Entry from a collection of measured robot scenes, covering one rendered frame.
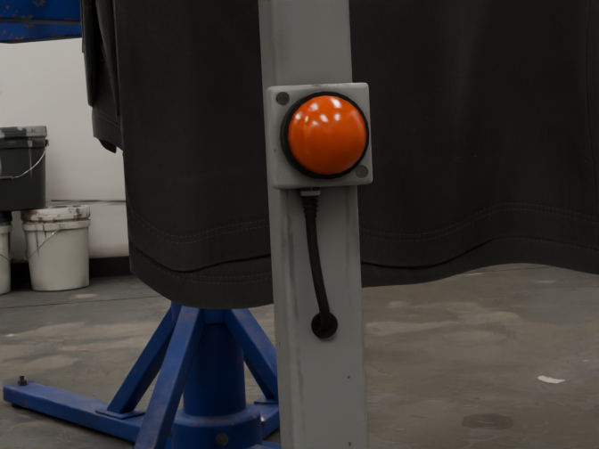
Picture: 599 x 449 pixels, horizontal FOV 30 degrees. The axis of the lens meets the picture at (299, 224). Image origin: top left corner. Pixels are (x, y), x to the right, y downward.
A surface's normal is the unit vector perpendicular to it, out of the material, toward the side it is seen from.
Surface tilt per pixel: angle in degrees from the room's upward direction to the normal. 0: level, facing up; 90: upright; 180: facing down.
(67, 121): 90
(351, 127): 80
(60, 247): 93
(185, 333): 43
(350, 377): 90
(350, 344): 90
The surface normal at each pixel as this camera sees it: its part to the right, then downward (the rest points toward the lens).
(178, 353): -0.26, -0.67
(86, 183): 0.19, 0.07
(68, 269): 0.49, 0.11
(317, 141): -0.29, 0.25
